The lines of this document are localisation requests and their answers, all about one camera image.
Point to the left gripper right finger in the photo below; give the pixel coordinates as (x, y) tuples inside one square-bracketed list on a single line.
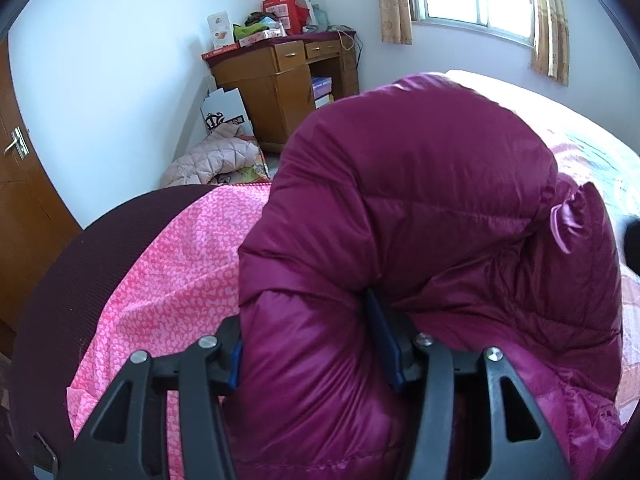
[(471, 416)]

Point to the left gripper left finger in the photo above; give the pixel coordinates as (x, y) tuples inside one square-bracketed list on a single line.
[(126, 435)]

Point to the magenta puffer jacket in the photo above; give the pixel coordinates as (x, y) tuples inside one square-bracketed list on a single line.
[(453, 210)]

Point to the dark maroon bed footboard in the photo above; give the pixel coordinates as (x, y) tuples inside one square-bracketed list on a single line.
[(61, 314)]

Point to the blue pink printed bedsheet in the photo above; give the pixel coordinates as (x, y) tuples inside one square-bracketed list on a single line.
[(187, 281)]

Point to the brown wooden door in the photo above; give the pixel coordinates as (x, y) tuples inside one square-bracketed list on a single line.
[(35, 224)]

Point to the pale pink quilted jacket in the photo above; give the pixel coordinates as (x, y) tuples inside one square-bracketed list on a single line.
[(228, 155)]

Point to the white paper bag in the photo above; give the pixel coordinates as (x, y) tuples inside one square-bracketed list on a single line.
[(225, 107)]

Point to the brown wooden desk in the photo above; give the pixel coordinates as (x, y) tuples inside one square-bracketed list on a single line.
[(274, 78)]

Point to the right beige curtain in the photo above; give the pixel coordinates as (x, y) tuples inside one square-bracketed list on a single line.
[(551, 42)]

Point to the beige curtain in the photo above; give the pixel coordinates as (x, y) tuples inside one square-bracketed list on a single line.
[(551, 42), (395, 19)]

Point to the white carton box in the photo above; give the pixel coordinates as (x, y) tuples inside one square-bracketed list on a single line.
[(221, 30)]

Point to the left beige curtain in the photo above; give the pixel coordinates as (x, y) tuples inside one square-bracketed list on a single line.
[(395, 19)]

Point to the red gift bag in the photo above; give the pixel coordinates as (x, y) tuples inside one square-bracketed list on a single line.
[(294, 15)]

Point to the silver door handle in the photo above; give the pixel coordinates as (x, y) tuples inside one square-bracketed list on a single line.
[(17, 144)]

